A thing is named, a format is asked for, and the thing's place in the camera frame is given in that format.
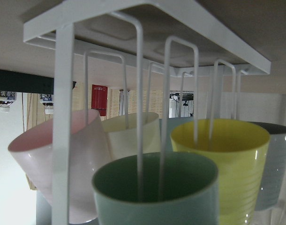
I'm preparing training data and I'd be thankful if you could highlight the green plastic cup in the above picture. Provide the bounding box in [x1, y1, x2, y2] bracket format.
[92, 152, 219, 225]

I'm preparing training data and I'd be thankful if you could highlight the blue plastic cup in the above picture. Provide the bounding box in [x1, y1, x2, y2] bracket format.
[165, 117, 194, 152]

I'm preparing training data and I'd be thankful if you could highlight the black tool stand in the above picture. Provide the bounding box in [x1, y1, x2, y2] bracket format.
[0, 69, 54, 94]

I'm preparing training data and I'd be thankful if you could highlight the white wire cup rack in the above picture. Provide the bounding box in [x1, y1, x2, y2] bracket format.
[23, 0, 271, 225]

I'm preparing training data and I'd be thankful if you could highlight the cream plastic cup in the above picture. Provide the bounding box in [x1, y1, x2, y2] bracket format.
[102, 112, 161, 160]

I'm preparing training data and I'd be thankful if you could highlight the yellow plastic cup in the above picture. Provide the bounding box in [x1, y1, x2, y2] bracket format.
[170, 119, 270, 225]

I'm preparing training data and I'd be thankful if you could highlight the aluminium frame post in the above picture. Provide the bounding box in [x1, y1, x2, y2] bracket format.
[119, 89, 130, 116]

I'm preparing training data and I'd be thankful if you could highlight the grey plastic cup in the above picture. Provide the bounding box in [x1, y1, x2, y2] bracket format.
[253, 121, 286, 211]

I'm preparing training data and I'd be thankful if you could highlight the red box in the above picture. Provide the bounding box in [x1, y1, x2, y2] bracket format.
[91, 84, 108, 116]

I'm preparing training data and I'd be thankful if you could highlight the pink plastic cup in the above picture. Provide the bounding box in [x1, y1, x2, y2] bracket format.
[8, 109, 111, 224]

